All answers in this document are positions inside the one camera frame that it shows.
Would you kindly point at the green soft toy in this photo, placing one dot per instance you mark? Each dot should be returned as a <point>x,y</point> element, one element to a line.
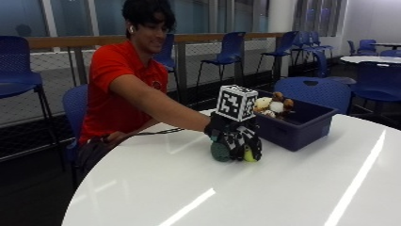
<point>220,152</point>

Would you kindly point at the white cube of black markers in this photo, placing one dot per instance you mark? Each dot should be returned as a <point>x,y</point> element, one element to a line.
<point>234,102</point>

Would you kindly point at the white round soft toy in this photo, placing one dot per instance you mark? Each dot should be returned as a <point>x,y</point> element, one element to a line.
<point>262,103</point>

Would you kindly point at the dark blue plastic bin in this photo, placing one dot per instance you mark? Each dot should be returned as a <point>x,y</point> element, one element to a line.
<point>298,128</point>

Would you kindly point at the brown soft toy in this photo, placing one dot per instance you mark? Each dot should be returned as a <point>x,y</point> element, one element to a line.
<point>286,104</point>

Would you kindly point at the blue chair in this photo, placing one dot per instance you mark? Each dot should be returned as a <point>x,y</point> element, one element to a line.
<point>284,45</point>
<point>322,66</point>
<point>365,46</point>
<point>166,53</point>
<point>74,106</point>
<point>313,92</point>
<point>310,40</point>
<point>377,81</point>
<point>228,50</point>
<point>16,78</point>

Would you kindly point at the person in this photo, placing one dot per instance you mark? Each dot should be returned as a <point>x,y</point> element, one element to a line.
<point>116,94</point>

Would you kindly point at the white round table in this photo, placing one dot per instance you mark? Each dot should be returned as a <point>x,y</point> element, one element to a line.
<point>368,59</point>

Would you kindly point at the white column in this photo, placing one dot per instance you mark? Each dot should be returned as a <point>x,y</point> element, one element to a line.
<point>280,15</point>

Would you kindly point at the white earbud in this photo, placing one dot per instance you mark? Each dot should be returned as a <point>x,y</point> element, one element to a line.
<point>130,29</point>

